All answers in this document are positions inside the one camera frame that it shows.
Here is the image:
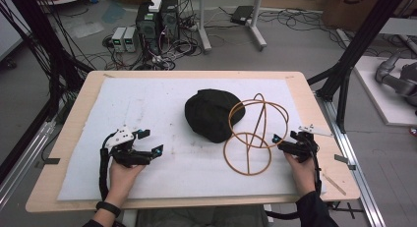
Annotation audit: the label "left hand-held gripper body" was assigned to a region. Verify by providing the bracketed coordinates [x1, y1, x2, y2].
[104, 126, 155, 168]

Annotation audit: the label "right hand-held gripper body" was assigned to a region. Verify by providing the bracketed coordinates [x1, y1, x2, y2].
[289, 124, 333, 164]

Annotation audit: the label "brown wire hat stand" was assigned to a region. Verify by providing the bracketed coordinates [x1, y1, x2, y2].
[222, 92, 290, 177]

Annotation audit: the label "person's right hand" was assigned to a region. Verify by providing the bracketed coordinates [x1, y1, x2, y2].
[283, 152, 318, 199]

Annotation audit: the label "person's left hand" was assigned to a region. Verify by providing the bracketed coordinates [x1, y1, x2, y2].
[105, 159, 147, 202]

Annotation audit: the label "white foam mat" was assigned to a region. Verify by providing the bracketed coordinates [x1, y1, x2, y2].
[56, 77, 328, 202]

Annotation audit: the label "grey tape strip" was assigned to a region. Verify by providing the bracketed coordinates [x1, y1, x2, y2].
[34, 157, 62, 170]
[333, 153, 357, 171]

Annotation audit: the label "thin wooden stick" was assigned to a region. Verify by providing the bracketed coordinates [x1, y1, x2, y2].
[322, 172, 347, 197]

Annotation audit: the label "black cap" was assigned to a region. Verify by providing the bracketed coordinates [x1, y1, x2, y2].
[184, 87, 247, 144]

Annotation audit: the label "black wristband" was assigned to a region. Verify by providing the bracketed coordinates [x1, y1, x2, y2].
[95, 200, 122, 218]

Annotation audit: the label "person's legs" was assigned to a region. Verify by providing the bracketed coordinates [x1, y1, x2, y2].
[135, 205, 270, 227]

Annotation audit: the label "white floor platform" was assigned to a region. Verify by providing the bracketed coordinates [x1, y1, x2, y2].
[353, 55, 417, 127]

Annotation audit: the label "grey power supply unit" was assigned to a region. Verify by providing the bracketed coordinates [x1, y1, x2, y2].
[123, 26, 139, 53]
[110, 26, 128, 53]

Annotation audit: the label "black computer tower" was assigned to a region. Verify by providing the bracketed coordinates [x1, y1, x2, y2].
[135, 3, 162, 56]
[159, 0, 181, 44]

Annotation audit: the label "white stand leg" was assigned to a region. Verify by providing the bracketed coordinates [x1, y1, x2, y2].
[196, 0, 213, 55]
[246, 0, 268, 52]

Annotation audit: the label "small white box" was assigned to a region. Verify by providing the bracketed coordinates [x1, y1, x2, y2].
[148, 0, 163, 13]

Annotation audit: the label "flat black box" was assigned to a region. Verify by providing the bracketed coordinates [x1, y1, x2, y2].
[229, 5, 255, 27]

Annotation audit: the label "cardboard box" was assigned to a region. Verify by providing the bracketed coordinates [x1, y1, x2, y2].
[322, 0, 399, 32]

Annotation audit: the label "black sleeved right gripper cable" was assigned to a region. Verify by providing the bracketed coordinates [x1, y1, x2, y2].
[266, 135, 325, 221]

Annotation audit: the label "black sleeved gripper cable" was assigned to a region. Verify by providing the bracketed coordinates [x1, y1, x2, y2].
[98, 132, 118, 202]
[266, 135, 325, 221]

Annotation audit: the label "black sleeved left gripper cable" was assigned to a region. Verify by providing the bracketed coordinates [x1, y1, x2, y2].
[98, 132, 118, 202]

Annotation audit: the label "aluminium rail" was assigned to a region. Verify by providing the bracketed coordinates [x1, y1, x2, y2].
[0, 119, 57, 210]
[314, 90, 388, 227]

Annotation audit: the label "tangle of floor cables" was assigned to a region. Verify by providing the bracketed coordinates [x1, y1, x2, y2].
[101, 0, 210, 72]

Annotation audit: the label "black metal frame post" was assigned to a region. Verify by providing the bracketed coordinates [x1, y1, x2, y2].
[307, 0, 411, 134]
[5, 0, 96, 123]

